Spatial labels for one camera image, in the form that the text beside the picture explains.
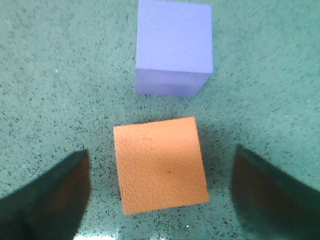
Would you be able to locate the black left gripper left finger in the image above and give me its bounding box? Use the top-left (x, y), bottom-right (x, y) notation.
top-left (0, 149), bottom-right (91, 240)

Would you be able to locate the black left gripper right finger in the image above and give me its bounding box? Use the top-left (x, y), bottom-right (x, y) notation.
top-left (231, 144), bottom-right (320, 240)

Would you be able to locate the orange foam cube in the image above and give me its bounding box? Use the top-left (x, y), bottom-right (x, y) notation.
top-left (113, 116), bottom-right (210, 215)

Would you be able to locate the purple foam cube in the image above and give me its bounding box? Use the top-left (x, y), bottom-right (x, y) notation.
top-left (135, 0), bottom-right (214, 97)

